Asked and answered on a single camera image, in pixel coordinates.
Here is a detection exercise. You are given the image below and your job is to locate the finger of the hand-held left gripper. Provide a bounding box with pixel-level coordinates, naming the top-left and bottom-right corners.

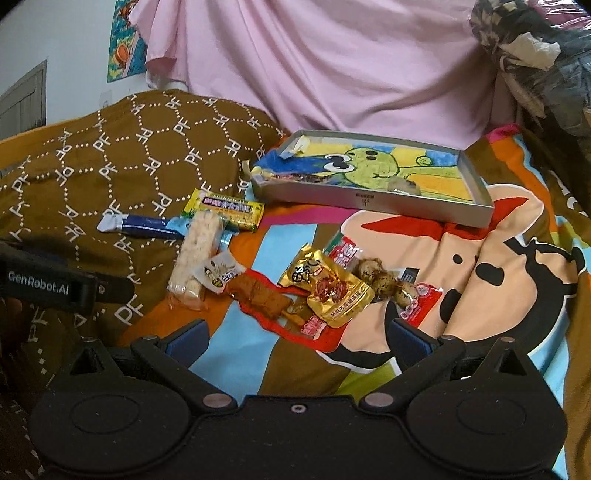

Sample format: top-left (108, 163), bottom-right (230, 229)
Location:
top-left (92, 276), bottom-right (137, 307)

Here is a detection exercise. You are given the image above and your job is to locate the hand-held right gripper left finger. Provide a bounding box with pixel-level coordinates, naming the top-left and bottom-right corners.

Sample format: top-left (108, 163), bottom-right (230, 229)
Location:
top-left (68, 318), bottom-right (232, 414)

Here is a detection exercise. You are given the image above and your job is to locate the brown dried tofu packet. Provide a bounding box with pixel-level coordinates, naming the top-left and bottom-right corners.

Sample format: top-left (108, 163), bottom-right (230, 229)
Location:
top-left (202, 251), bottom-right (341, 344)

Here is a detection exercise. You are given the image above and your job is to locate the golden snack packet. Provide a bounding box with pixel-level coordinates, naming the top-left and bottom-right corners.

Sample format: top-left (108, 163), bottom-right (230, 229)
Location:
top-left (277, 244), bottom-right (376, 329)

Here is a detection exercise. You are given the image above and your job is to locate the red quail egg packet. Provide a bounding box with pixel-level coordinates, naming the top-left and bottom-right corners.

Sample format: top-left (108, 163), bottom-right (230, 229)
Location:
top-left (323, 231), bottom-right (445, 325)

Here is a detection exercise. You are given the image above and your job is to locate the brown patterned pillow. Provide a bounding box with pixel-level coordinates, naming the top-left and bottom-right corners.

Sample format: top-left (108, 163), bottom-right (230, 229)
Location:
top-left (0, 90), bottom-right (289, 462)

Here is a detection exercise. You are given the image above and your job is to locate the grey door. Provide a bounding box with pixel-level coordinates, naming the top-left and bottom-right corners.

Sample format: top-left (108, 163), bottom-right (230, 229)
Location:
top-left (0, 59), bottom-right (48, 140)

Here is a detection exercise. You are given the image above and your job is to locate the grey tray with cartoon drawing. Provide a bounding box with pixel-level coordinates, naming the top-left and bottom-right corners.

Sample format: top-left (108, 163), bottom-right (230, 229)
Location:
top-left (249, 130), bottom-right (496, 230)

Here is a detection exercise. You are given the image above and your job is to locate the clear plastic bag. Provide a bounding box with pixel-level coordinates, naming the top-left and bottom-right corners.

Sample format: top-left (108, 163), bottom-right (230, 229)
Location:
top-left (468, 0), bottom-right (591, 144)

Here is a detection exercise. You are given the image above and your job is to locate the yellow green biscuit packet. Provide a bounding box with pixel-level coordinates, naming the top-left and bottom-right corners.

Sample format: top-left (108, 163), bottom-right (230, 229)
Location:
top-left (180, 188), bottom-right (265, 232)

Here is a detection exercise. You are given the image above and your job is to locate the blue crumpled packet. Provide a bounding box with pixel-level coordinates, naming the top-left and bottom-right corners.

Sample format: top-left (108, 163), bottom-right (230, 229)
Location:
top-left (257, 150), bottom-right (326, 180)

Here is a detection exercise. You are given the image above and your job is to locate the colourful wall poster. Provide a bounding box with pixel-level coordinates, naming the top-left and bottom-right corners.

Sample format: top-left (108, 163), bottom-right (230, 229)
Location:
top-left (107, 0), bottom-right (149, 84)

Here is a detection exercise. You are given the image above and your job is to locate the pink cloth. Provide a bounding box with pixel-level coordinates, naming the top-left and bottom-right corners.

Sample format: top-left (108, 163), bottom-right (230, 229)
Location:
top-left (128, 0), bottom-right (519, 149)

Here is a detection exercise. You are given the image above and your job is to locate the dark blue stick packet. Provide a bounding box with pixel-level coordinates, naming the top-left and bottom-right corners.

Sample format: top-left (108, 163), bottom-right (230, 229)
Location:
top-left (96, 213), bottom-right (184, 239)

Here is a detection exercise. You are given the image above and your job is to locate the clear rice cracker bar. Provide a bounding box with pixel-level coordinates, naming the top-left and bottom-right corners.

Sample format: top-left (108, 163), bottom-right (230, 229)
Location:
top-left (167, 210), bottom-right (225, 310)

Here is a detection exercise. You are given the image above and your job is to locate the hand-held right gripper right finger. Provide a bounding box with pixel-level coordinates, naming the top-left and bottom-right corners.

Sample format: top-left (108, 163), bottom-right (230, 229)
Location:
top-left (359, 318), bottom-right (526, 412)

